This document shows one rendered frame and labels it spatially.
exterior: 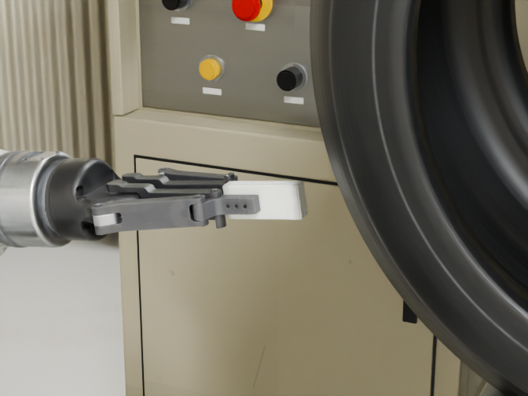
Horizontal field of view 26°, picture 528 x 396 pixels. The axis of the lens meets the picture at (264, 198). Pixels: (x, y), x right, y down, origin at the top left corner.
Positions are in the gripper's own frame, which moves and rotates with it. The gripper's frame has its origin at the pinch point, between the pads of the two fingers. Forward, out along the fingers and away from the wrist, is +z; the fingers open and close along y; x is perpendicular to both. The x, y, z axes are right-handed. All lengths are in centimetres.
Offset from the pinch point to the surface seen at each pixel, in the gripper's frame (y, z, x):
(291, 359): 58, -28, 43
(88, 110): 216, -166, 38
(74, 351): 140, -130, 85
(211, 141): 58, -36, 9
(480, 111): 15.4, 14.8, -3.6
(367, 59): -12.5, 15.1, -13.7
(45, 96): 206, -174, 31
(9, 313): 152, -159, 81
